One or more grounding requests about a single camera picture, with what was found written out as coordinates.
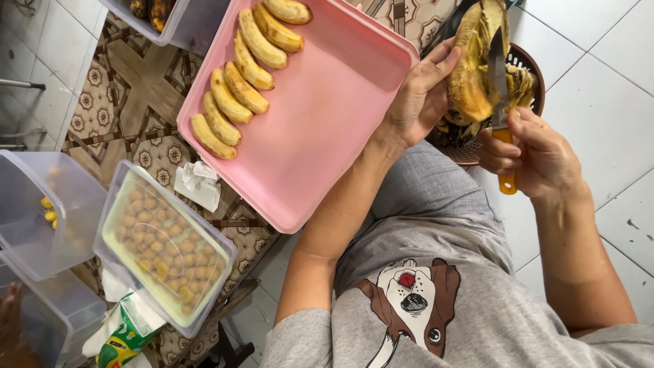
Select clear lidded plastic container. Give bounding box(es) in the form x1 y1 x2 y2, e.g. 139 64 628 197
92 159 238 339

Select person's left hand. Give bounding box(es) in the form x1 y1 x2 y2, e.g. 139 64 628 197
380 37 463 149

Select crumpled white tissue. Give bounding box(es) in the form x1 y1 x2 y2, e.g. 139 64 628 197
173 161 222 213

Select heap of golden fried balls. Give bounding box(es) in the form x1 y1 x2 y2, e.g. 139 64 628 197
113 186 227 316

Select heap of plantain peels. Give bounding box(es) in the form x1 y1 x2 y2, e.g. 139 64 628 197
432 62 538 149

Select grey dog-print t-shirt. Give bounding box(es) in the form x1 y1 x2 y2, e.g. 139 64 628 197
260 225 654 368

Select brown woven plastic basket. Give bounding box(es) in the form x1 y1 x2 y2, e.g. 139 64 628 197
425 43 546 167

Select row of peeled plantains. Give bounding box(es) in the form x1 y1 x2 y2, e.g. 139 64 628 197
190 0 313 160

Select clear empty plastic container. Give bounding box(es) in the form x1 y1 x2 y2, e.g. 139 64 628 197
0 150 108 282

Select grey shorts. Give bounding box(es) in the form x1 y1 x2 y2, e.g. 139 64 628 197
333 140 516 297

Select clear plastic tub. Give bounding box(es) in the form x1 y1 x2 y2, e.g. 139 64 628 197
0 253 108 368

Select patterned brown tablecloth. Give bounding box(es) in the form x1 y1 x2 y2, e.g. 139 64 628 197
60 0 463 368

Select person's right hand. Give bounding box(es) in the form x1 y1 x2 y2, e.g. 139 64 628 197
477 106 589 200

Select green snack packet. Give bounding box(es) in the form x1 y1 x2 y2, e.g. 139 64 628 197
96 293 168 368

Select pink plastic tray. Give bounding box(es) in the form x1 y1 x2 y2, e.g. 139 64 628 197
176 0 420 235

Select metal chair leg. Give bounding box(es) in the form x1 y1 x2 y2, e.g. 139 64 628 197
0 127 29 152
0 77 47 92

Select clear tub with unpeeled plantains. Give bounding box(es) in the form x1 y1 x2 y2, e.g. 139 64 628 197
98 0 232 57

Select yellow-handled kitchen knife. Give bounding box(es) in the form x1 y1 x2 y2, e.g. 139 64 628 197
486 27 518 196

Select half-peeled ripe plantain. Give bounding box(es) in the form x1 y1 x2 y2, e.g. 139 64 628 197
448 0 511 124

